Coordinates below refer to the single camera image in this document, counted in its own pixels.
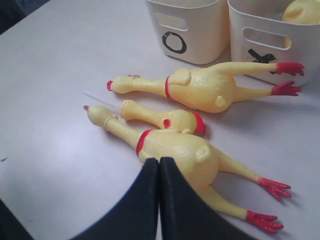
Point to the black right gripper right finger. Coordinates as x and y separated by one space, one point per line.
184 216

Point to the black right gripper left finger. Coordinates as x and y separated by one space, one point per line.
135 216

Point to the large yellow rubber chicken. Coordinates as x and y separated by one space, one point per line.
198 161

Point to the detached chicken head with tube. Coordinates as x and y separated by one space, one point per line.
181 120

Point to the headless yellow rubber chicken body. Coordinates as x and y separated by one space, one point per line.
305 12

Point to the cream bin marked O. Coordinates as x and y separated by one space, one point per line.
194 34

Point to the cream bin marked X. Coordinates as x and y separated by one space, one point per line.
258 34

